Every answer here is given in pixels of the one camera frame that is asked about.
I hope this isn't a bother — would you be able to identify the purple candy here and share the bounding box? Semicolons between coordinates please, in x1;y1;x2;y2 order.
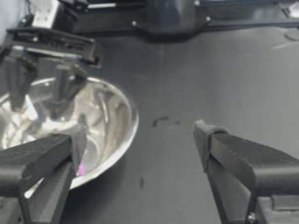
76;161;88;178

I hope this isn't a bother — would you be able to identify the steel bowl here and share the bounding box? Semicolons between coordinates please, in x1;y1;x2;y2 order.
0;76;140;200

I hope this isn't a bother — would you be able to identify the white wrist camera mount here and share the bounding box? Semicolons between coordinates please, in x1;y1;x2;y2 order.
30;0;61;29

